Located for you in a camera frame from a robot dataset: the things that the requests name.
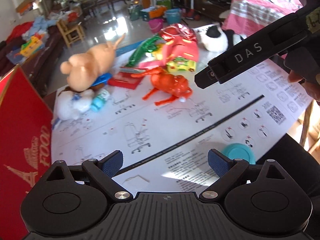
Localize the beige plush animal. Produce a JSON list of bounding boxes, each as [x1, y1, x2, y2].
[[60, 35, 125, 92]]

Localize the blue plastic toy handle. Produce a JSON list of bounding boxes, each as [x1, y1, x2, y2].
[[92, 73, 112, 86]]

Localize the white instruction sheet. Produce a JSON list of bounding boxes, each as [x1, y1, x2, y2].
[[51, 24, 313, 197]]

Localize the pink foam sheet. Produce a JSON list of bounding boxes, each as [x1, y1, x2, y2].
[[138, 60, 165, 69]]

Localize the red plastic case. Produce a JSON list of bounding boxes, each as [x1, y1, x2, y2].
[[107, 67, 144, 90]]

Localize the wooden chair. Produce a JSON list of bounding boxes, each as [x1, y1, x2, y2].
[[56, 20, 85, 48]]

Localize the panda plush toy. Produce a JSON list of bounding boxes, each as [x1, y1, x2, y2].
[[194, 23, 247, 54]]

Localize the colourful toy on sofa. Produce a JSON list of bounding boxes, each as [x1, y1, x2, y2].
[[20, 34, 44, 58]]

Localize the orange plastic toy horse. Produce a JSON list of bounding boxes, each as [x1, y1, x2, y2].
[[131, 67, 193, 106]]

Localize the blue bucket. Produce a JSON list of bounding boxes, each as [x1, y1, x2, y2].
[[164, 8, 181, 25]]

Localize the dark red sofa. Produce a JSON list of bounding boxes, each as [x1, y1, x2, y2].
[[0, 26, 65, 97]]

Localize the toy milk bottle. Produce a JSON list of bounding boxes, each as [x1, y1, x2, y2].
[[91, 88, 110, 112]]

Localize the white fluffy plush toy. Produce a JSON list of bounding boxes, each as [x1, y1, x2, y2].
[[52, 89, 94, 129]]

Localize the red gift box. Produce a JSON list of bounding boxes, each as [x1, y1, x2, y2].
[[1, 66, 53, 239]]

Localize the pink bucket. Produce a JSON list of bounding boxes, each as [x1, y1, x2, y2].
[[148, 18, 163, 34]]

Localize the foam craft house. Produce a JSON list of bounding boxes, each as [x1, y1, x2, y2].
[[161, 36, 199, 73]]

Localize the pink striped blanket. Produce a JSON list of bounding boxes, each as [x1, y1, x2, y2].
[[222, 0, 303, 36]]

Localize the red foil balloon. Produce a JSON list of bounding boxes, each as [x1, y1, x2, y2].
[[158, 23, 198, 43]]

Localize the person right hand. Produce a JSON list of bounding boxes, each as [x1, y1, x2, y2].
[[287, 70, 320, 105]]

